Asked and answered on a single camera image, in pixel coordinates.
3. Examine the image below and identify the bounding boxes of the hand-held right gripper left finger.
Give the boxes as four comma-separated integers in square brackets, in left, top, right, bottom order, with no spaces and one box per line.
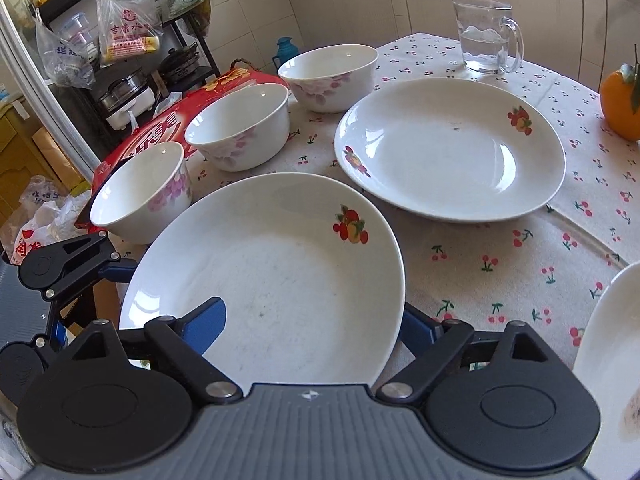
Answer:
[72,296,243,405]

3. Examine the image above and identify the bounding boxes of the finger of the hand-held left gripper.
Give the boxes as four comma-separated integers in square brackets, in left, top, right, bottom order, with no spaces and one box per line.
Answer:
[31,309,85,362]
[44,232,137,303]

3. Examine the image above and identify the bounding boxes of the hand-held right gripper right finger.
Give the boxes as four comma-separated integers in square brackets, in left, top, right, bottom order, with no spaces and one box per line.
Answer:
[375,302,551,403]

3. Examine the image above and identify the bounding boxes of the white floral bowl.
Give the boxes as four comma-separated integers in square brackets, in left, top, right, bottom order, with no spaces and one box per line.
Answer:
[184,83,291,173]
[277,44,379,114]
[90,141,193,246]

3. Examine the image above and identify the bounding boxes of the white shopping bag red print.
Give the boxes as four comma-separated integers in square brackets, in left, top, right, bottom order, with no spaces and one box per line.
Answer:
[0,175,93,267]

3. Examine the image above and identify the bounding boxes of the cherry print tablecloth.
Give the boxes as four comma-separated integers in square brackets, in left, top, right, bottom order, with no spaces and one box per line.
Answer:
[100,32,640,378]

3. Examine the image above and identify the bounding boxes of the yellow wooden cabinet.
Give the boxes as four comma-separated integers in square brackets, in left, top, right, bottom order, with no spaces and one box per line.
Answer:
[0,104,87,213]

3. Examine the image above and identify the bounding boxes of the red cardboard gift box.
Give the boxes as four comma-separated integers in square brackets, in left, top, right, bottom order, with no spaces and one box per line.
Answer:
[74,60,288,233]

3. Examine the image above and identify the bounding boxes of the white electric cooker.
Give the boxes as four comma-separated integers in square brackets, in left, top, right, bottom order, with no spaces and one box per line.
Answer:
[96,69,157,129]

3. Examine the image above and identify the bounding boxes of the dark cooking pot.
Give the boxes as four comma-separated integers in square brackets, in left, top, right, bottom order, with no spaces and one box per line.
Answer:
[159,44,202,86]

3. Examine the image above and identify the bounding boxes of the black metal storage rack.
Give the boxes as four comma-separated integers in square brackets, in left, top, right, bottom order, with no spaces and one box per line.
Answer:
[35,0,222,161]

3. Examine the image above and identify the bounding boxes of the plastic bag with red print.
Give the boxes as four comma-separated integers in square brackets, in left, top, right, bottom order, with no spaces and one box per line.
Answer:
[95,0,164,67]

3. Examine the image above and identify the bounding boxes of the stacked clear plastic containers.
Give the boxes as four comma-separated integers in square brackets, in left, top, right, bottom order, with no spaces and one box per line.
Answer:
[51,9,101,57]

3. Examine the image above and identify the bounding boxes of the blue thermos bottle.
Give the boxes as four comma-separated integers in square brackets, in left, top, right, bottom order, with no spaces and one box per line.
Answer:
[271,36,300,77]

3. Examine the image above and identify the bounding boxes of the glass mug with water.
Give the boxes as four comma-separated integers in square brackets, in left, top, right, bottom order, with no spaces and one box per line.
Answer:
[452,0,525,76]

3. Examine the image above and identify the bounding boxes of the orange with leaf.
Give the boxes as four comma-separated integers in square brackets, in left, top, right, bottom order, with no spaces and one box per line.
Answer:
[599,45,640,141]

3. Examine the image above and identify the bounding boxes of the white kitchen cabinets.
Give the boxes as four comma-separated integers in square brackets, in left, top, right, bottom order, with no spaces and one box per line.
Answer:
[285,0,640,96]

